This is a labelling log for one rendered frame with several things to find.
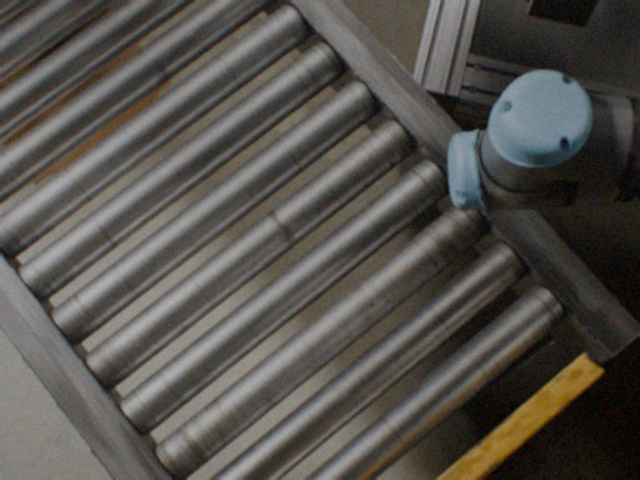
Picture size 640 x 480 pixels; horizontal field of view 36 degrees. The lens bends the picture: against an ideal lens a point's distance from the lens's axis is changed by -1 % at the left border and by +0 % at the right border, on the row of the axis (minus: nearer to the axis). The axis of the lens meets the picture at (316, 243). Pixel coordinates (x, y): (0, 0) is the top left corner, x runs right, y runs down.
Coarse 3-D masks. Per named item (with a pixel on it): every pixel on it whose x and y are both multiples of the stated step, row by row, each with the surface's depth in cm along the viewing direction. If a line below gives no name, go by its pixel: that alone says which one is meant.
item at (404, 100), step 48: (288, 0) 121; (336, 0) 120; (336, 48) 118; (384, 48) 118; (384, 96) 117; (432, 144) 115; (480, 240) 120; (528, 240) 112; (528, 288) 117; (576, 288) 111; (576, 336) 114; (624, 336) 109
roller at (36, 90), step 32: (128, 0) 121; (160, 0) 121; (192, 0) 123; (96, 32) 119; (128, 32) 120; (64, 64) 118; (96, 64) 120; (0, 96) 118; (32, 96) 118; (0, 128) 117
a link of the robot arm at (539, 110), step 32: (512, 96) 79; (544, 96) 79; (576, 96) 79; (608, 96) 82; (512, 128) 79; (544, 128) 78; (576, 128) 78; (608, 128) 80; (512, 160) 82; (544, 160) 80; (576, 160) 81; (608, 160) 81; (512, 192) 88
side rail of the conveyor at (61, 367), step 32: (0, 256) 112; (0, 288) 111; (0, 320) 110; (32, 320) 110; (32, 352) 109; (64, 352) 109; (64, 384) 108; (96, 384) 108; (96, 416) 108; (96, 448) 107; (128, 448) 107
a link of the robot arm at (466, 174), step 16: (464, 144) 91; (480, 144) 96; (448, 160) 96; (464, 160) 90; (480, 160) 97; (464, 176) 90; (480, 176) 90; (464, 192) 91; (480, 192) 91; (496, 192) 90; (544, 192) 91; (560, 192) 91; (576, 192) 91; (464, 208) 93; (480, 208) 93; (496, 208) 93; (512, 208) 93
